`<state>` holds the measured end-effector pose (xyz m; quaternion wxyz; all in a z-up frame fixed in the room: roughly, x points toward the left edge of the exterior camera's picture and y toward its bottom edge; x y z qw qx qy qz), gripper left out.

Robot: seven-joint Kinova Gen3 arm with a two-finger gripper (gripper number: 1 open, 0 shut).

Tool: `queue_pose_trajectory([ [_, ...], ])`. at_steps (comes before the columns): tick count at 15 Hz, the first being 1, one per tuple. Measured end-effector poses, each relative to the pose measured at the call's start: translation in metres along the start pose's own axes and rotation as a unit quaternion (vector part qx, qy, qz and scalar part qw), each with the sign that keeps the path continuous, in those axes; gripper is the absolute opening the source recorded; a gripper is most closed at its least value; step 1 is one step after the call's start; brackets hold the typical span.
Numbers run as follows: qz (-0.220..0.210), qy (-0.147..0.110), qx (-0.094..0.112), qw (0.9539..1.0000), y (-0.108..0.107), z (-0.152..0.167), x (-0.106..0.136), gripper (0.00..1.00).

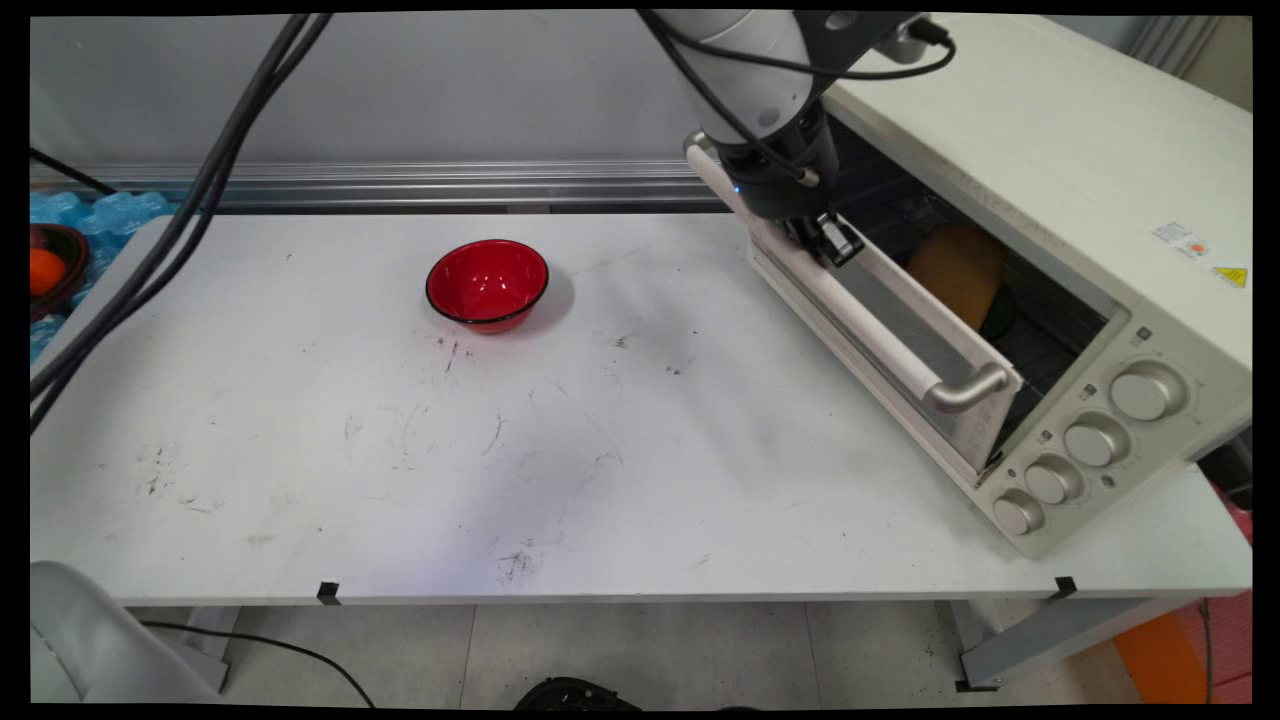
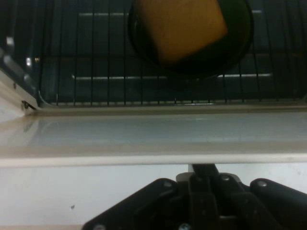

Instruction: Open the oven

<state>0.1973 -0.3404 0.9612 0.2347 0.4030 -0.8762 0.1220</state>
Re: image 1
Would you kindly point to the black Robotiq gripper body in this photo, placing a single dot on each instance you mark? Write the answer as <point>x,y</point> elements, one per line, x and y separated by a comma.
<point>785,170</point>

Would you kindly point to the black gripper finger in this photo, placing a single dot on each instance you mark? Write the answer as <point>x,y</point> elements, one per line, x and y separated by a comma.
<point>810,240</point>
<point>842,240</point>

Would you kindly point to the brown bread loaf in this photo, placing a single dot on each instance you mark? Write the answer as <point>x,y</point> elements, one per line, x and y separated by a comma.
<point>960,270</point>

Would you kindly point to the cream toaster oven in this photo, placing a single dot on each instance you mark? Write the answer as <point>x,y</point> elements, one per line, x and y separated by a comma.
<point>1080,150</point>

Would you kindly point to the red bowl with black rim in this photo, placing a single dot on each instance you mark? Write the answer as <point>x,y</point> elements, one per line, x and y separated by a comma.
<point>488,283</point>

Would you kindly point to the large silver oven knob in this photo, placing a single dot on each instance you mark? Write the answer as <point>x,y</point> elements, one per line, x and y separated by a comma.
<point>1146,392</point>

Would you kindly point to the white label sticker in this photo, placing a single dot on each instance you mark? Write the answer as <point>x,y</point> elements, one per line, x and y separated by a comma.
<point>1182,240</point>

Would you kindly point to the grey ribbed column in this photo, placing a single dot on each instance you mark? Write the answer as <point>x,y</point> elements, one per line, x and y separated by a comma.
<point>1175,45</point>

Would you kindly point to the yellow warning sticker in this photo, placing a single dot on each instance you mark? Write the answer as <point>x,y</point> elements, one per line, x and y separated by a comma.
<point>1233,277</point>

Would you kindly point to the grey table leg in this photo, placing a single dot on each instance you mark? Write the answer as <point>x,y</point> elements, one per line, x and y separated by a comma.
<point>1060,630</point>
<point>210,650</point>

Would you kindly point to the black object beside oven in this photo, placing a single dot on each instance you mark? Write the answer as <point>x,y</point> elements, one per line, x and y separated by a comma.
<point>1228,470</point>

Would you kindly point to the black object on floor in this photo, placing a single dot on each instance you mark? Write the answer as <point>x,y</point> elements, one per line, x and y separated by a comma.
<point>575,695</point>

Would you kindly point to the orange box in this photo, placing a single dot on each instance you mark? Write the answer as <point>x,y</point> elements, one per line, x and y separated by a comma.
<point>1160,660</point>

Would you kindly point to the red plastic crate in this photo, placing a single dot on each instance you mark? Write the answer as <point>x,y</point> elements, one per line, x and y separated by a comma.
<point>1232,640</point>

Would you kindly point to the black tape mark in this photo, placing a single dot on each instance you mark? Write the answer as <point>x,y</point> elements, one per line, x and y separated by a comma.
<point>329,592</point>

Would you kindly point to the blue plastic packaging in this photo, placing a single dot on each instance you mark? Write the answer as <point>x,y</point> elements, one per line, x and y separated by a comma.
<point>110,215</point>

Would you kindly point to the dark bowl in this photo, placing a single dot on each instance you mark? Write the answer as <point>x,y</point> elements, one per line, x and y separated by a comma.
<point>75,262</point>

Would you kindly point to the orange fruit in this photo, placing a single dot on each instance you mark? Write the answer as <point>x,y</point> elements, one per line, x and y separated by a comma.
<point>45,270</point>

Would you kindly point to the aluminium rail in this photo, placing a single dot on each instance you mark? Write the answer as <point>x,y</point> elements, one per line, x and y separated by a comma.
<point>450,180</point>

